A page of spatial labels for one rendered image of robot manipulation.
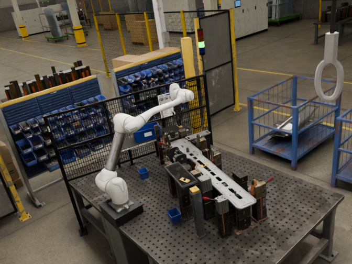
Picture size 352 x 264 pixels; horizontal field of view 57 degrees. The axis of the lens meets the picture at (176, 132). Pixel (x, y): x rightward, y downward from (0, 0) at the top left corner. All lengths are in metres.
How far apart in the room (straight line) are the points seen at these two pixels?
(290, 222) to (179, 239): 0.93
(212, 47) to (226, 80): 0.78
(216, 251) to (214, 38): 4.25
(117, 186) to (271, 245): 1.37
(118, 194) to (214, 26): 3.94
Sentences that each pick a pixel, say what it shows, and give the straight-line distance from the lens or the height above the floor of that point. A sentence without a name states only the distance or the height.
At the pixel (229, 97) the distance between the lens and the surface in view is 6.68.
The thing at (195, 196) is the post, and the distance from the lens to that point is 2.53.
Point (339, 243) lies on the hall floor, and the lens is 3.85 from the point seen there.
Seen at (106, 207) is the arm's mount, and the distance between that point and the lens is 3.16.
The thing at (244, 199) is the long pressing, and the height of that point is 1.00.
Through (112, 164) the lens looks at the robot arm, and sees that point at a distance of 3.11.
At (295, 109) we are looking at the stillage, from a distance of 4.43.
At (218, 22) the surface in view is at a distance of 6.18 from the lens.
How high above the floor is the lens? 2.62
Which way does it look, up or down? 25 degrees down
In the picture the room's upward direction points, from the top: 9 degrees counter-clockwise
